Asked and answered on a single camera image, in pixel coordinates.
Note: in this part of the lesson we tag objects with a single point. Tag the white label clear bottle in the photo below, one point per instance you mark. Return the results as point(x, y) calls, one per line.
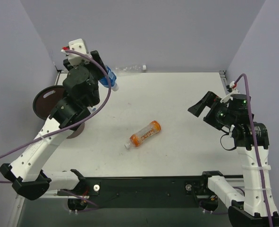
point(91, 109)

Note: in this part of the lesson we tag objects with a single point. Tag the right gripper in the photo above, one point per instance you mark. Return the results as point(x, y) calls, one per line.
point(211, 112)

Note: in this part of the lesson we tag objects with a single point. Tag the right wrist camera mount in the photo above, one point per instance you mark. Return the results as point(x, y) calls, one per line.
point(232, 89)

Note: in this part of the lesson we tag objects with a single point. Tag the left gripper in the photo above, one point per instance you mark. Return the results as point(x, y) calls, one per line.
point(96, 59)

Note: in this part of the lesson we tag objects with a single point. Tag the aluminium frame rail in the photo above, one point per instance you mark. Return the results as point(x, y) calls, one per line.
point(223, 78)

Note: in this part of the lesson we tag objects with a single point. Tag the clear crushed plastic bottle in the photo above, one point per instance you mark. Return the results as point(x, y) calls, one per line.
point(130, 70)

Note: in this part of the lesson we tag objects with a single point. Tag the orange label plastic bottle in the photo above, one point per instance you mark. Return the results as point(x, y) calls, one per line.
point(139, 137)

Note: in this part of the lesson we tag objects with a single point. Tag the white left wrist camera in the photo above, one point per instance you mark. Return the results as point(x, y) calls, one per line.
point(79, 46)

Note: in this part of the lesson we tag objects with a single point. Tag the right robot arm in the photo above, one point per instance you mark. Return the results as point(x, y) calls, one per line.
point(256, 207)

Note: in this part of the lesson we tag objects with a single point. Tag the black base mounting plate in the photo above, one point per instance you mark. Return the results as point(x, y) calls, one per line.
point(144, 192)

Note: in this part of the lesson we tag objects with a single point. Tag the blue label plastic bottle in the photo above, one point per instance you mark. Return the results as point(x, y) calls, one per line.
point(112, 77)

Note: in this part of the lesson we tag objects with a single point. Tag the brown round bin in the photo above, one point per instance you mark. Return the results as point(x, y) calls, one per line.
point(55, 102)

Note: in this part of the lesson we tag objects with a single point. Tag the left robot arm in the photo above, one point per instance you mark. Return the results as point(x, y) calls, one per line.
point(81, 91)

